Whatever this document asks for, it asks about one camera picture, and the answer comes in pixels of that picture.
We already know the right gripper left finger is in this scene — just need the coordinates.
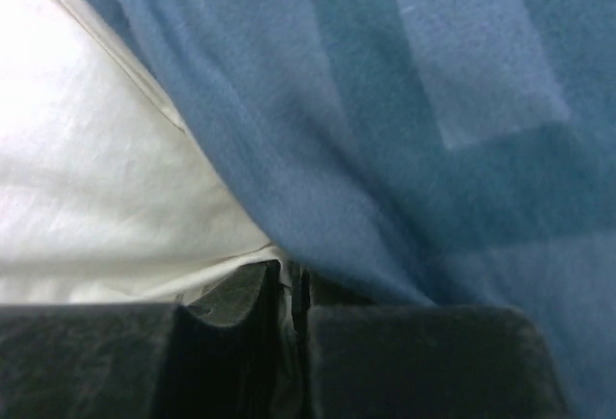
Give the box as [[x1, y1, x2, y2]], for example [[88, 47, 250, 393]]
[[1, 261, 279, 418]]

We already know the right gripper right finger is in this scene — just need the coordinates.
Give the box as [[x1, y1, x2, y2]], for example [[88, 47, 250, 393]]
[[291, 266, 573, 418]]

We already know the white pillow with red logo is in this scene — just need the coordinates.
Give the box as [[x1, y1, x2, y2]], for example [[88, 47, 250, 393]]
[[1, 0, 284, 304]]

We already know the blue lettered pillowcase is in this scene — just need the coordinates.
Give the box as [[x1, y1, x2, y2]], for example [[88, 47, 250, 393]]
[[87, 0, 615, 418]]

